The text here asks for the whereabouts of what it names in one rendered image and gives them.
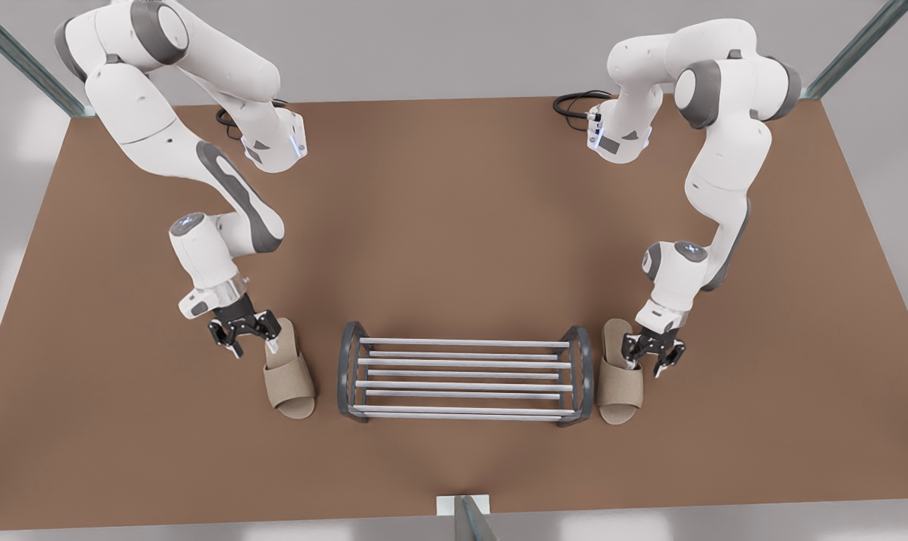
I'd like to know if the beige open-toe slipper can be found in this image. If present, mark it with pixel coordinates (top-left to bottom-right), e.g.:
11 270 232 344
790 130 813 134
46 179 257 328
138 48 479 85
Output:
264 318 317 420
597 319 644 426

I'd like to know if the grey metal shoe rack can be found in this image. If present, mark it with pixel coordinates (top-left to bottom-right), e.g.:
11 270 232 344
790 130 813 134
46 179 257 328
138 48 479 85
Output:
337 321 595 428

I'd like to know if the black cable loop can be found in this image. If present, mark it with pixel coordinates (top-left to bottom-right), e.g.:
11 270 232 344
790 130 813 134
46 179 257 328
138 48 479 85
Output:
215 98 290 141
553 90 614 132

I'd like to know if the silver frame post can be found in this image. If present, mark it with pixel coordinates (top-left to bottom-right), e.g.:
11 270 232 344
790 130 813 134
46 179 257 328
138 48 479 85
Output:
802 0 908 101
0 6 95 119
436 494 501 541

